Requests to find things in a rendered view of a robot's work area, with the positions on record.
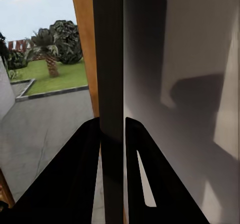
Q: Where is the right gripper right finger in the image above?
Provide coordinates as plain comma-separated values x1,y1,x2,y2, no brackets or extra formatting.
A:
125,117,210,224

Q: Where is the poster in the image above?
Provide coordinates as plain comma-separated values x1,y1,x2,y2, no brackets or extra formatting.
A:
92,0,124,224

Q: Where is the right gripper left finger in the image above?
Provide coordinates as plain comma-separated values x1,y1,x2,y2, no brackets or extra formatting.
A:
0,116,101,224

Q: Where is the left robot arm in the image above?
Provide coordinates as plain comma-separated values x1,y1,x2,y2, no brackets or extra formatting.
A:
0,200,11,222

